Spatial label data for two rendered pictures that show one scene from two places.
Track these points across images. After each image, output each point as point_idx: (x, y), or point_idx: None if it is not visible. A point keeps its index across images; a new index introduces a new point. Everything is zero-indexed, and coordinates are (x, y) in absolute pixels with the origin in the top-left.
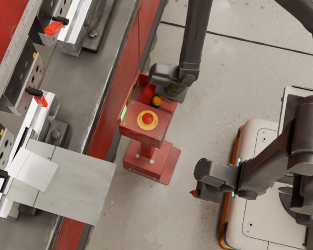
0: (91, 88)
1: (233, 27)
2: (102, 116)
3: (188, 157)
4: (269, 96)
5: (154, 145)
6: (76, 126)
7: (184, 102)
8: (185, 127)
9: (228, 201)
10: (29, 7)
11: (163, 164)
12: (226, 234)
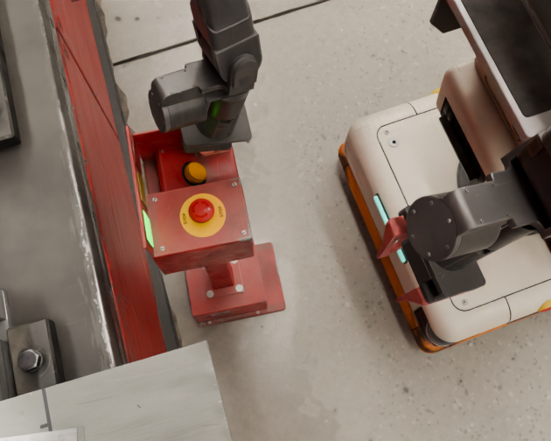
0: (52, 216)
1: None
2: (109, 261)
3: (289, 247)
4: (348, 82)
5: (242, 255)
6: (67, 312)
7: None
8: (254, 203)
9: (398, 273)
10: None
11: (260, 282)
12: (432, 327)
